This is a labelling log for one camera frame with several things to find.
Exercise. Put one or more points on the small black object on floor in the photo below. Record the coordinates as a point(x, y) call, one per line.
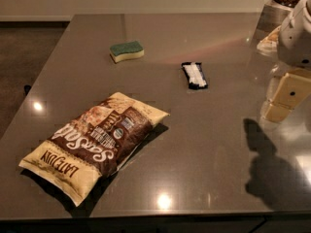
point(27, 88)

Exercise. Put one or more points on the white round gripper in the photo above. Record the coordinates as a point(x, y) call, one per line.
point(295, 43)

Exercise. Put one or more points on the pale packet at table edge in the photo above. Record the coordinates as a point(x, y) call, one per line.
point(269, 44)

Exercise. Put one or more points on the black and white snack packet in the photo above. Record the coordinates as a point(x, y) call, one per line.
point(195, 75)

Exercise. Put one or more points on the jar of brown snacks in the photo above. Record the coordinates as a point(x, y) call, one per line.
point(274, 12)

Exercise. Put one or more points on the brown and cream chip bag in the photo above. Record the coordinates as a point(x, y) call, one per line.
point(94, 145)

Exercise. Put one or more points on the green and yellow sponge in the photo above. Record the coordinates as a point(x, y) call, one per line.
point(126, 51)

